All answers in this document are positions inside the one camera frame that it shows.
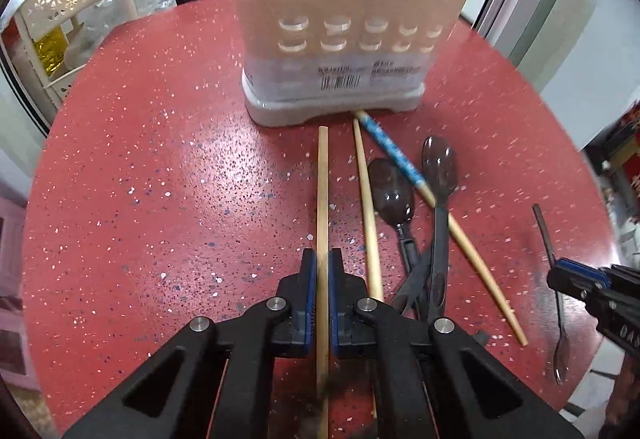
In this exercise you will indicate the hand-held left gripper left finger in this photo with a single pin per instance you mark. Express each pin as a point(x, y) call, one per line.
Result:
point(310, 299)

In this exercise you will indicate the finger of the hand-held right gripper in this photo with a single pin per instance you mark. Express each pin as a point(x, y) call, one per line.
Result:
point(570, 284)
point(580, 268)

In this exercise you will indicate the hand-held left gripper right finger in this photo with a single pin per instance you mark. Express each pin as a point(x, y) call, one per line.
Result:
point(335, 309)

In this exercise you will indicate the small metal spoon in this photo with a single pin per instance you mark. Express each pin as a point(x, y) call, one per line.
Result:
point(562, 354)

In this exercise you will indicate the plain wooden chopstick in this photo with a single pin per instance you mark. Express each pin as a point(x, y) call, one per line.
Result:
point(323, 194)
point(367, 209)

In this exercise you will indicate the dark plastic spoon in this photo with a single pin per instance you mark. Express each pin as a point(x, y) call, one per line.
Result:
point(392, 191)
point(439, 169)

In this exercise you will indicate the blue patterned wooden chopstick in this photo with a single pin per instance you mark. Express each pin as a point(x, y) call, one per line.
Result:
point(395, 151)

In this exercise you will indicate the person's right forearm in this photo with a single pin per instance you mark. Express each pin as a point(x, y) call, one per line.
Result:
point(630, 384)

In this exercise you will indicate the white refrigerator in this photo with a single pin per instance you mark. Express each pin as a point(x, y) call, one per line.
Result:
point(575, 19)

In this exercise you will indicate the yellow packet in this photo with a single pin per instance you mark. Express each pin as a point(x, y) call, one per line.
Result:
point(50, 49)

